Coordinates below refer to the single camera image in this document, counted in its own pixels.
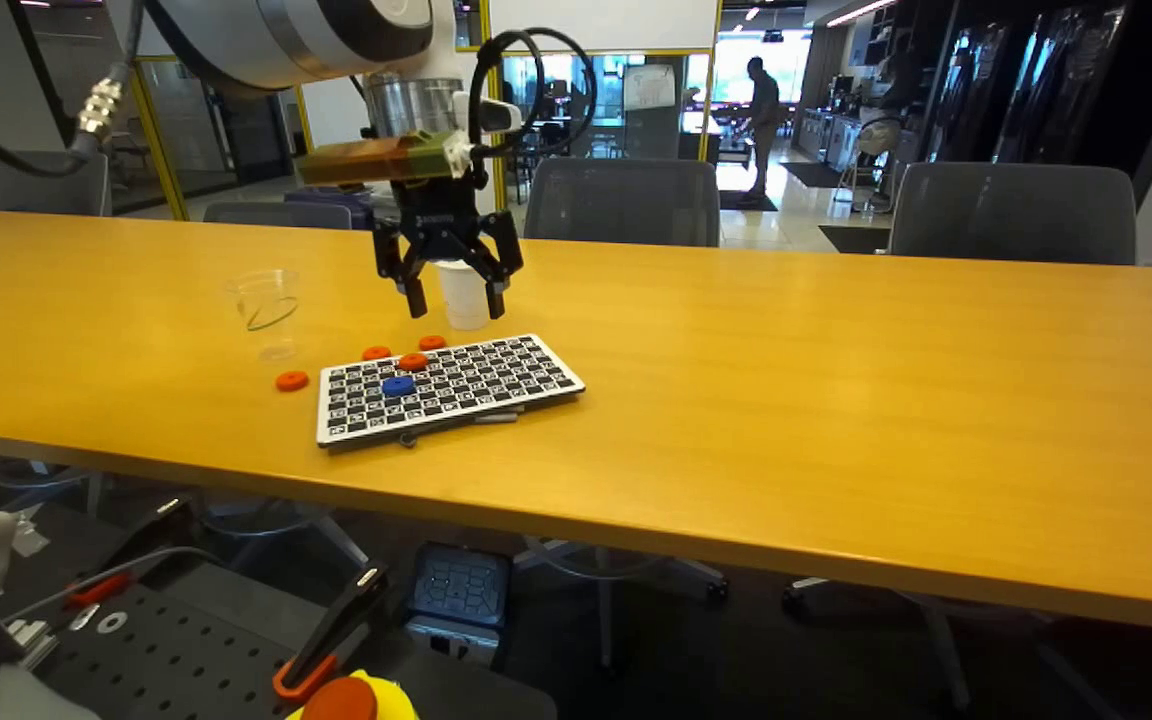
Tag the green brown wrist camera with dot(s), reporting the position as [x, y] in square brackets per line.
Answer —
[378, 156]

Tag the yellow framed glass partition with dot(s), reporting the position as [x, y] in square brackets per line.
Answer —
[603, 23]

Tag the standing person silhouette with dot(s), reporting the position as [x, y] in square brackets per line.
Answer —
[763, 122]

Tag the yellow red emergency stop button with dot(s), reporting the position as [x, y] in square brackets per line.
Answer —
[348, 702]

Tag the transparent plastic cup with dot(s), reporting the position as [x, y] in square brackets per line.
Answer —
[263, 306]

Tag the grey controller box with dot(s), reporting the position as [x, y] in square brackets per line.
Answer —
[457, 603]

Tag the black perforated breadboard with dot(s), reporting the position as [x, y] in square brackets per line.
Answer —
[179, 663]

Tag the dark chair base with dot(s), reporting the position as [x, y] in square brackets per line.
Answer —
[928, 625]

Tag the checkered marker calibration board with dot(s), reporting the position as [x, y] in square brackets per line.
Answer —
[470, 387]

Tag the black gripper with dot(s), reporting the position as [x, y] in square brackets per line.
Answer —
[441, 213]

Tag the blue disc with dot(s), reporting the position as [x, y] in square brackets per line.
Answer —
[398, 387]

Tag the grey fabric chair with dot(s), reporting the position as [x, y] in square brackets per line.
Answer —
[1013, 213]
[290, 208]
[622, 203]
[43, 186]

